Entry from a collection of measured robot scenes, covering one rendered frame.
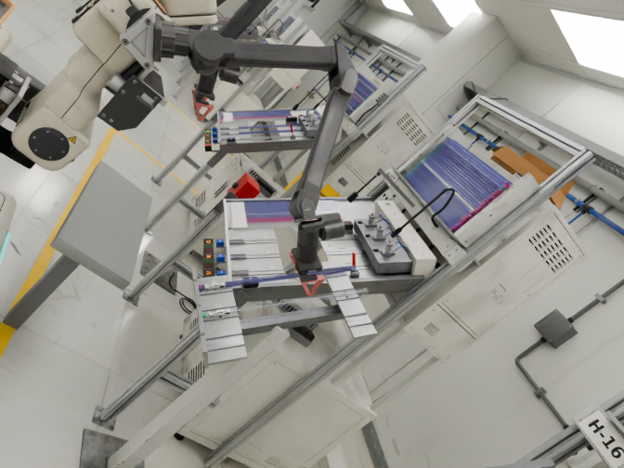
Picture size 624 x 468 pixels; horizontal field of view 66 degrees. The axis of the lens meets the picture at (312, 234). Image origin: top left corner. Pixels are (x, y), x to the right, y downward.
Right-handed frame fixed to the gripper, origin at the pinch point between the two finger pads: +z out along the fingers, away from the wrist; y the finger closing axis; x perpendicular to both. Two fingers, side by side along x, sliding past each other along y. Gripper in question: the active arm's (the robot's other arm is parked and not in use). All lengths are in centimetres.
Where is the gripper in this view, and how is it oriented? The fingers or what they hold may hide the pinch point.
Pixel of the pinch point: (305, 282)
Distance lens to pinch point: 139.8
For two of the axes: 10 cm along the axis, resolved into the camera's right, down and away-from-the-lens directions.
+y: -2.9, -5.6, 7.8
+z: -0.5, 8.2, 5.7
